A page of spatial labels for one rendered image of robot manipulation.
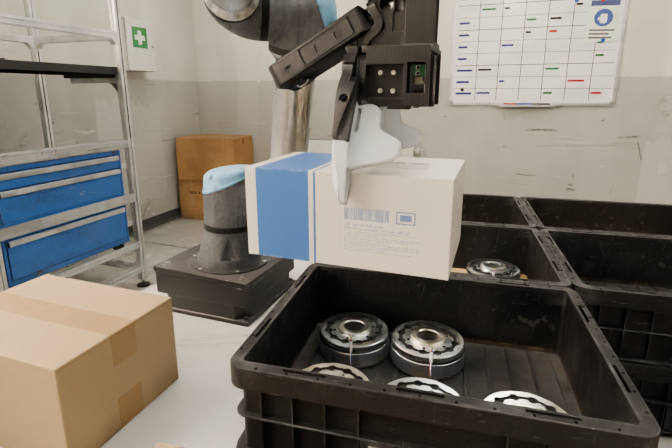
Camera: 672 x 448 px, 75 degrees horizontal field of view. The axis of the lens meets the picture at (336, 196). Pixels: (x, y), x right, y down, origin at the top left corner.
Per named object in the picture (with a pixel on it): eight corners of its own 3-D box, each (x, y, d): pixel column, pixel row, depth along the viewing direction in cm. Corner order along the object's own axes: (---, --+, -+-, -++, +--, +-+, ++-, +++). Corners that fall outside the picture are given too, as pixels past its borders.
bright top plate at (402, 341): (392, 359, 59) (392, 355, 59) (392, 321, 69) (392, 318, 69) (469, 364, 58) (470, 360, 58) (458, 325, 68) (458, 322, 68)
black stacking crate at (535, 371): (231, 462, 48) (225, 370, 46) (313, 327, 76) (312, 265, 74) (643, 555, 39) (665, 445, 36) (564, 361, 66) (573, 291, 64)
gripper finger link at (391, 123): (422, 180, 51) (418, 115, 44) (372, 176, 53) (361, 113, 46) (427, 161, 53) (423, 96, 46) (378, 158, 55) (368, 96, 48)
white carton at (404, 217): (248, 253, 45) (244, 166, 43) (298, 222, 56) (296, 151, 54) (448, 280, 39) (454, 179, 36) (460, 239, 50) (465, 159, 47)
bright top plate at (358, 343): (315, 348, 62) (315, 344, 62) (325, 313, 72) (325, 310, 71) (387, 353, 61) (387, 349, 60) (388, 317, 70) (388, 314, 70)
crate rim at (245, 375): (224, 386, 46) (223, 365, 46) (311, 274, 74) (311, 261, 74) (664, 466, 36) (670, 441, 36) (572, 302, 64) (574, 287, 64)
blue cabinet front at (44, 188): (8, 288, 205) (-14, 169, 192) (128, 240, 271) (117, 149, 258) (12, 289, 204) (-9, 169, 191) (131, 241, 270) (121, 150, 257)
